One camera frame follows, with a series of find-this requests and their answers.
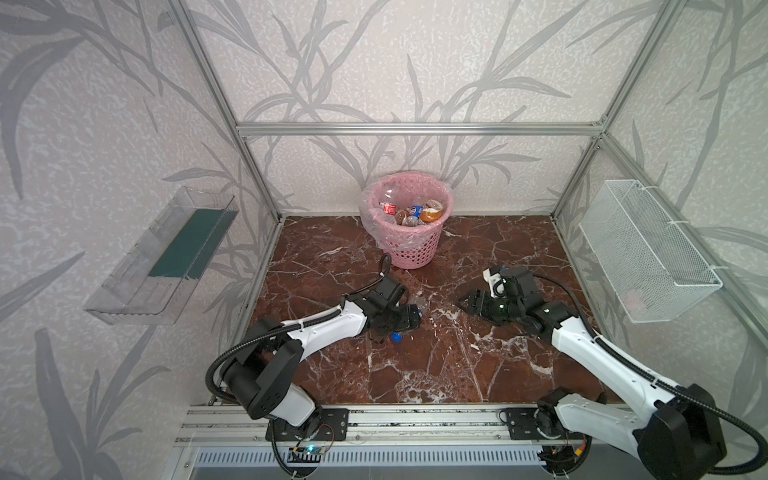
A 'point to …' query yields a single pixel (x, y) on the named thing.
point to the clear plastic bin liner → (401, 207)
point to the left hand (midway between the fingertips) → (415, 316)
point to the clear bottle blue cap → (422, 305)
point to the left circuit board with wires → (309, 453)
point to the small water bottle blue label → (416, 211)
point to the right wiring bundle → (566, 457)
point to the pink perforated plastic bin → (423, 252)
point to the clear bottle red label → (389, 212)
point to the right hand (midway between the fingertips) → (464, 297)
